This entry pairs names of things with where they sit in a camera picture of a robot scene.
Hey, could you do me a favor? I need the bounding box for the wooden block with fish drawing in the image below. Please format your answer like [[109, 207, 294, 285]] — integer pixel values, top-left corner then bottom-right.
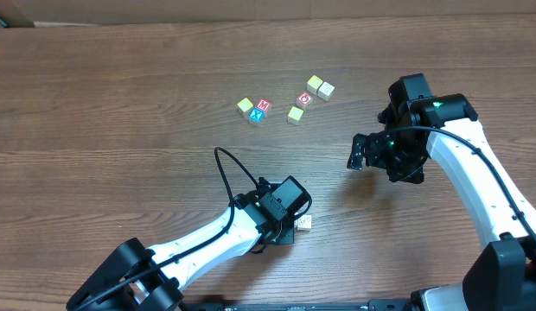
[[295, 214, 312, 231]]

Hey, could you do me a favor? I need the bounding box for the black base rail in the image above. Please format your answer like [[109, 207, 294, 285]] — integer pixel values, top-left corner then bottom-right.
[[177, 298, 424, 311]]

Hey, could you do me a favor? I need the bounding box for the yellow L wooden block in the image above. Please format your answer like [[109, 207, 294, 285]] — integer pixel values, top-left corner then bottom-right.
[[237, 98, 254, 117]]

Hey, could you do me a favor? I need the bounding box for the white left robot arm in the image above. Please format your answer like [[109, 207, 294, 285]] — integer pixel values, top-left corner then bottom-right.
[[66, 176, 312, 310]]

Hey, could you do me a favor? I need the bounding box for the blue X wooden block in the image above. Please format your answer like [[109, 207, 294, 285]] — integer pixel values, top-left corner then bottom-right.
[[248, 108, 265, 126]]

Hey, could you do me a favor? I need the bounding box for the red M wooden block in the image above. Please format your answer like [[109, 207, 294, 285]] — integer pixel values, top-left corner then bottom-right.
[[256, 98, 272, 115]]

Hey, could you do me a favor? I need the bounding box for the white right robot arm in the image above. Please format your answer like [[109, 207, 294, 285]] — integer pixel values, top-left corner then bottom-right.
[[347, 73, 536, 310]]

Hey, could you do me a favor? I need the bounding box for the yellow C wooden block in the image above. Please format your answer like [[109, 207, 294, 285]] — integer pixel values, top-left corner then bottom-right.
[[287, 106, 304, 125]]

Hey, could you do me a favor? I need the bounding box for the plain cream wooden block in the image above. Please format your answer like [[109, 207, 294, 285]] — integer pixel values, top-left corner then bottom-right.
[[317, 81, 335, 101]]

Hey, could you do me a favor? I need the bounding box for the red faced wooden block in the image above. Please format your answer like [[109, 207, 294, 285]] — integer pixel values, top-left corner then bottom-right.
[[296, 92, 313, 110]]

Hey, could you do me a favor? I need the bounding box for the yellow top wooden block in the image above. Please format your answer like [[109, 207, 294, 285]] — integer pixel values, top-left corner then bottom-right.
[[306, 75, 323, 95]]

